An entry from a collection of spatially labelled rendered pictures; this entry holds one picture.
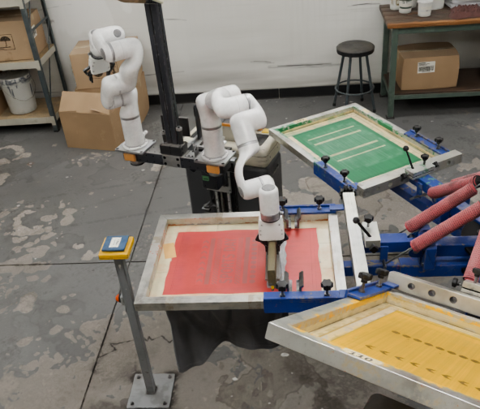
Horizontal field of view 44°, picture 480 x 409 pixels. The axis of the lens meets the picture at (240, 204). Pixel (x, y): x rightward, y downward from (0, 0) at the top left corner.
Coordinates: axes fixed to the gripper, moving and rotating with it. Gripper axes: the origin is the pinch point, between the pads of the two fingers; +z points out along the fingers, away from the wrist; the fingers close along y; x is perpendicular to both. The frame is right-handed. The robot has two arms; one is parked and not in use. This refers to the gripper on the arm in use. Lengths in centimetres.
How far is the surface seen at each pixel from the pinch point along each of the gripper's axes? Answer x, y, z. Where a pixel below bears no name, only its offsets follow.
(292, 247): -7.4, -7.7, 5.5
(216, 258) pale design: -1.7, 23.3, 5.3
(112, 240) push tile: -14, 70, 3
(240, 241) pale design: -12.9, 14.3, 5.2
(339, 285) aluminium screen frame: 20.7, -24.9, 2.3
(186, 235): -18.2, 38.1, 5.0
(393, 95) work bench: -322, -99, 74
